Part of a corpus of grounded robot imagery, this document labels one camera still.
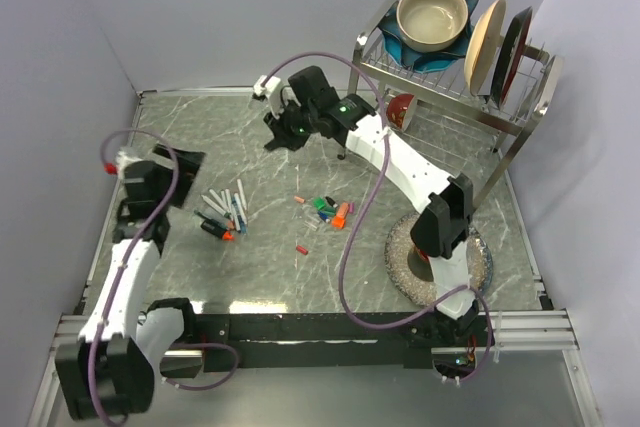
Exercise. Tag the green highlighter cap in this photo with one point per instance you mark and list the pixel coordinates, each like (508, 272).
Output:
(319, 203)

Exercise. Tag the teal star shaped plate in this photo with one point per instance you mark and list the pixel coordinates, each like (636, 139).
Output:
(410, 59)

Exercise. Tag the red black mug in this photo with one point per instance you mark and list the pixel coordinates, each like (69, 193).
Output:
(419, 265)

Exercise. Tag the black orange highlighter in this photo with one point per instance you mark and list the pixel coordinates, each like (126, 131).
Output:
(217, 230)

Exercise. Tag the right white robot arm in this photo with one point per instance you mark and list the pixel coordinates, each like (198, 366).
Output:
(442, 201)

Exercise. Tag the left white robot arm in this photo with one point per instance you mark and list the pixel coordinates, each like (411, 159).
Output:
(111, 369)

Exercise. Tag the black plate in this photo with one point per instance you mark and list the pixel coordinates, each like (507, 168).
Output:
(511, 51)

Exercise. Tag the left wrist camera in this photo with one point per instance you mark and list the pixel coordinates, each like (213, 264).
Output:
(125, 157)

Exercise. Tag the green capped marker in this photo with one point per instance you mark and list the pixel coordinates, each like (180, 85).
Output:
(214, 205)
(222, 201)

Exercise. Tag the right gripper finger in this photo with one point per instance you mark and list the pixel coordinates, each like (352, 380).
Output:
(294, 140)
(277, 141)

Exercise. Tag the small red bowl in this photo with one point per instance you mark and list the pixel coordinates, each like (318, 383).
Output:
(400, 110)

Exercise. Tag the steel dish rack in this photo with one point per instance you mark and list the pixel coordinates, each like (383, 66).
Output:
(511, 123)

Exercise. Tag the black base bar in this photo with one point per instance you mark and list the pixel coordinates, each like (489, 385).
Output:
(263, 340)

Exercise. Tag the orange highlighter cap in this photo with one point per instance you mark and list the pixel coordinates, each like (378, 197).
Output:
(338, 222)

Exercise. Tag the dark blue pen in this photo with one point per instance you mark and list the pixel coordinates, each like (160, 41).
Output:
(240, 222)

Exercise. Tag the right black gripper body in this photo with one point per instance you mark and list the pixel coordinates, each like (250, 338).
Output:
(293, 118)

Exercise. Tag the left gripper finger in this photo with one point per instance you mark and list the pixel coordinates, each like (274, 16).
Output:
(163, 150)
(189, 163)

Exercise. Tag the beige ceramic bowl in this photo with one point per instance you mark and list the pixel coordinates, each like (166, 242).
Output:
(431, 25)

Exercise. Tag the speckled grey plate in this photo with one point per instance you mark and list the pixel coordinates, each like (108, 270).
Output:
(479, 262)

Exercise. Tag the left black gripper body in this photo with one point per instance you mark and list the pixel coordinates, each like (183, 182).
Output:
(164, 174)

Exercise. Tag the beige plate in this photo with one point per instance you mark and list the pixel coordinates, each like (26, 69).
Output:
(482, 46)

